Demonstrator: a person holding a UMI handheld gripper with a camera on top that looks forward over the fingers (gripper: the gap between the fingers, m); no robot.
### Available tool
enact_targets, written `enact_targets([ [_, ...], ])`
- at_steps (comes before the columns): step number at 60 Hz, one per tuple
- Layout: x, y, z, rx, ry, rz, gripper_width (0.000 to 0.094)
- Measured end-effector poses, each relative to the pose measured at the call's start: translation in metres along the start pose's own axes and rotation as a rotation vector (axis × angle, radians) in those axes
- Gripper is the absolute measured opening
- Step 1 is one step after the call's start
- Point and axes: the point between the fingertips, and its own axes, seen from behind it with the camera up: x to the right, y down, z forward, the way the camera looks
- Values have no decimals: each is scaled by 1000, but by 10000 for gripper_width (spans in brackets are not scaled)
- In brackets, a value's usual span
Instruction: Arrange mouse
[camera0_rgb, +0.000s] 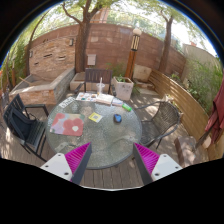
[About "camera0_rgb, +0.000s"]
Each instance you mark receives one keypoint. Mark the black chair left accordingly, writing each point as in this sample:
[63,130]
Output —
[29,132]

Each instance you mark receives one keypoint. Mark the floral red mouse pad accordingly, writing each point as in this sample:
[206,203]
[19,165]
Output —
[68,124]

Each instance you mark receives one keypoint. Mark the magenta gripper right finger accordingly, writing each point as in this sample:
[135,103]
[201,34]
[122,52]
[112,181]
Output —
[153,166]

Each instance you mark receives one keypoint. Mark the left tree trunk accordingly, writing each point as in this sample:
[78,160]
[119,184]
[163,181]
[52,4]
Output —
[83,32]

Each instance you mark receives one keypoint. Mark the green marker pen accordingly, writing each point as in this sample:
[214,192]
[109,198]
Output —
[127,107]

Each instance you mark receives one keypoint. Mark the wicker metal chair right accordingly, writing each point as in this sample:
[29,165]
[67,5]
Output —
[163,123]

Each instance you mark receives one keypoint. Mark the watercolour paint palette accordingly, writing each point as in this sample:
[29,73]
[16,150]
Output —
[82,96]

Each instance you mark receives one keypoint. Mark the dark wooden chair far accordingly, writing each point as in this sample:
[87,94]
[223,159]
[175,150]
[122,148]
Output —
[93,75]

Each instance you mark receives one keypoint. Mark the stone brick planter bench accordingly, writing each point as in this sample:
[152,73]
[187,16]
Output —
[46,93]

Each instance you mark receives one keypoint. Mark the yellow square card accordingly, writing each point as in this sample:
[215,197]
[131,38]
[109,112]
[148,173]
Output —
[95,117]

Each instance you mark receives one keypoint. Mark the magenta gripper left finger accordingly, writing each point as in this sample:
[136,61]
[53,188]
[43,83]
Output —
[70,166]

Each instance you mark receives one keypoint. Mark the tree trunk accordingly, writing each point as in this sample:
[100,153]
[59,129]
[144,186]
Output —
[83,32]
[167,43]

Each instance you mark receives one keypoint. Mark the white square planter pot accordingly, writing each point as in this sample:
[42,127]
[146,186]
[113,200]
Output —
[123,87]

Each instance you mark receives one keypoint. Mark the folded red patio umbrella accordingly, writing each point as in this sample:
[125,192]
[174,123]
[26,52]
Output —
[215,123]

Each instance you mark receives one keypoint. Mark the wooden garden lamp post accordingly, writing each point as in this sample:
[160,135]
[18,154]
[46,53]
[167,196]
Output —
[133,52]

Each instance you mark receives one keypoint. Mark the clear plastic cup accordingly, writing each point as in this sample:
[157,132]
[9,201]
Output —
[100,87]

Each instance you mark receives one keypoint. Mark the open white book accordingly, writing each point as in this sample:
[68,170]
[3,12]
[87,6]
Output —
[104,98]

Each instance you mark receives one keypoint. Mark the round glass patio table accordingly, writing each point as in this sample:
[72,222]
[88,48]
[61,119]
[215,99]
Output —
[111,142]

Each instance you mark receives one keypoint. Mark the right tree trunk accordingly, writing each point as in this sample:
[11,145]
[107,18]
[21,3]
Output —
[167,43]

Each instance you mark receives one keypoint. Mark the blue black computer mouse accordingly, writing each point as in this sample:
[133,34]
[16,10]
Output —
[117,118]

